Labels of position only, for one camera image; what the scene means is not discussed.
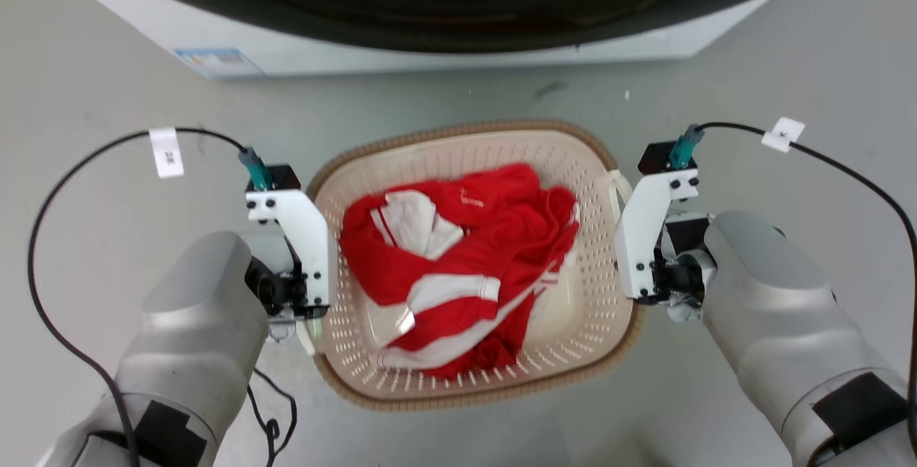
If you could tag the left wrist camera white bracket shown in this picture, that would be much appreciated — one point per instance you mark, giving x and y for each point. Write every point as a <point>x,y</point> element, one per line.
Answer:
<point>304,230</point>

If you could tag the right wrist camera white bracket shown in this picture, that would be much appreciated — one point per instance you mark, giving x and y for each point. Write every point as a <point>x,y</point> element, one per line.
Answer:
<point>645,223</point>

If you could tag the white washing machine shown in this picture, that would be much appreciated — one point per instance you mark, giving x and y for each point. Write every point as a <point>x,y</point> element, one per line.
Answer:
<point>358,60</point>

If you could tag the beige plastic laundry basket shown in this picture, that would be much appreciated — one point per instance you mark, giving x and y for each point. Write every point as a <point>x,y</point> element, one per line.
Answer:
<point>591,324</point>

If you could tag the dark round washing machine door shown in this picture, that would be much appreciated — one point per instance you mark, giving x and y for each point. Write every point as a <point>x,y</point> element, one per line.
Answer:
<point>458,8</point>

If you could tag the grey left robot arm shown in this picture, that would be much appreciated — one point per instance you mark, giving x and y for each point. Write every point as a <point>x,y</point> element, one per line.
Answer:
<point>186,338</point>

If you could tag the red and white garment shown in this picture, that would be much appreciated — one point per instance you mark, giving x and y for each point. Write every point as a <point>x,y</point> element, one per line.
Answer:
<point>501,238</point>

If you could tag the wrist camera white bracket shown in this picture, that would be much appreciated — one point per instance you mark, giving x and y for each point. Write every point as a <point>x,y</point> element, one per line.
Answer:
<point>304,230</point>
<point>645,223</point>

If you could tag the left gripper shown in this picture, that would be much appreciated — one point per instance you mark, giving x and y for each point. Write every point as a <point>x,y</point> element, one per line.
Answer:
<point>276,291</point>

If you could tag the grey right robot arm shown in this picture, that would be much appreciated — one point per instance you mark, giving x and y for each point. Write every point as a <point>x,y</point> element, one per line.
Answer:
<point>774,309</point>

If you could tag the blue label sticker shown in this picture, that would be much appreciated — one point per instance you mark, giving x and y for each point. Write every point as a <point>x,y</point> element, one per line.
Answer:
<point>218,62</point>

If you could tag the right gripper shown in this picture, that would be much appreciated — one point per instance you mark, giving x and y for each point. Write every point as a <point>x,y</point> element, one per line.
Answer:
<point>680,277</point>

